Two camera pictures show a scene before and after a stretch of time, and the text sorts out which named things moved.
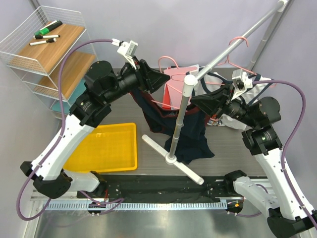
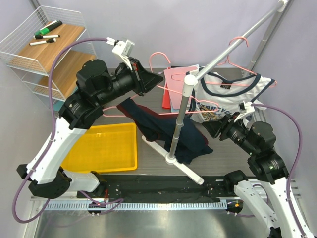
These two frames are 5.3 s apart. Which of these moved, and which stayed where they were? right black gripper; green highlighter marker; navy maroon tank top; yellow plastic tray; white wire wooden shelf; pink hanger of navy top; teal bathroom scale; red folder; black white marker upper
Moved: pink hanger of navy top; right black gripper; navy maroon tank top
Stayed: green highlighter marker; yellow plastic tray; red folder; black white marker upper; teal bathroom scale; white wire wooden shelf
